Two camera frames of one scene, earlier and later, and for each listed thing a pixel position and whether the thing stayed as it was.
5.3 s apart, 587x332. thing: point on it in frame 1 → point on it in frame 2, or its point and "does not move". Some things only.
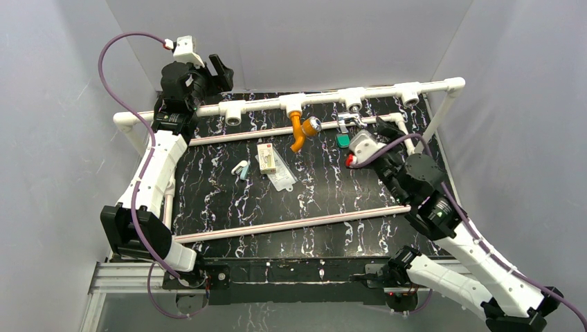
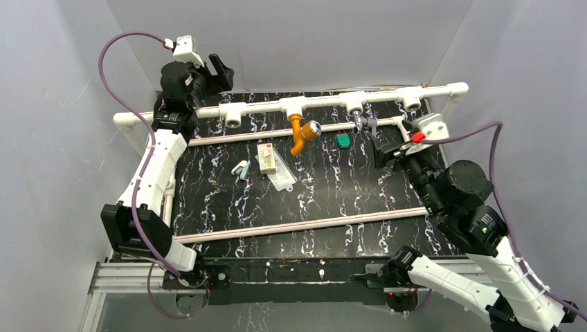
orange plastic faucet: [309, 126] does not move
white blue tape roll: [241, 169] does not move
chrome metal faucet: [343, 121] → [362, 122]
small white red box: [266, 158] does not move
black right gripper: [388, 130] → [396, 151]
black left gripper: [217, 72] does not move
